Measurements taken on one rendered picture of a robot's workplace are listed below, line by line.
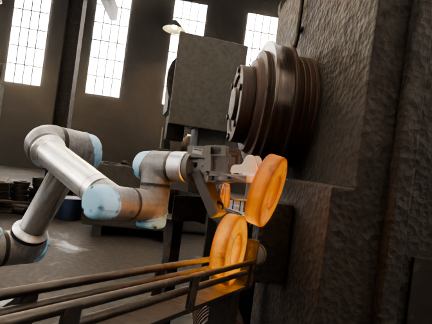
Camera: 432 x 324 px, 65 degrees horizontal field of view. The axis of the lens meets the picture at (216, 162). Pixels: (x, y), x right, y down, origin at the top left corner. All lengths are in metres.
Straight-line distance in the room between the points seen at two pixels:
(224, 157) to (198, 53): 3.28
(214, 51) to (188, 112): 0.75
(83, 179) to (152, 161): 0.16
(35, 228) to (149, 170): 0.56
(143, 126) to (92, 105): 1.69
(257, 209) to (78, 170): 0.43
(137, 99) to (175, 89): 7.65
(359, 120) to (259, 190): 0.34
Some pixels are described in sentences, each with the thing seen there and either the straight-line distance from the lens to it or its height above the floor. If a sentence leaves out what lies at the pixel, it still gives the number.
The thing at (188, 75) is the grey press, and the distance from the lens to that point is 3.91.
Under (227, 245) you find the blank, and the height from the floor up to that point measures 0.73.
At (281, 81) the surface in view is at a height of 1.16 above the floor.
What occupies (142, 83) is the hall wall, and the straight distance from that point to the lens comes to 11.55.
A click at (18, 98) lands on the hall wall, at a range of 12.41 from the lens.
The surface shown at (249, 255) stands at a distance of 0.85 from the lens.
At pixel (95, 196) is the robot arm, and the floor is 0.79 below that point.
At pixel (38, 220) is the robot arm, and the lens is 1.27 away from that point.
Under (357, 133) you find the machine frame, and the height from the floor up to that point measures 1.00.
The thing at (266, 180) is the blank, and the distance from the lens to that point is 0.66.
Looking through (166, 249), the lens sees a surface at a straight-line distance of 1.75.
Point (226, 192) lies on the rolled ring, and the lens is 1.90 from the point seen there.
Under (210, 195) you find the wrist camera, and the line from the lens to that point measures 0.77.
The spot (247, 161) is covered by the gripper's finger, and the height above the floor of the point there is 0.90.
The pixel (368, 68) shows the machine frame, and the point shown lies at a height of 1.16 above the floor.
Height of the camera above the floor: 0.89
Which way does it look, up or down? level
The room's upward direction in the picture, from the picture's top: 7 degrees clockwise
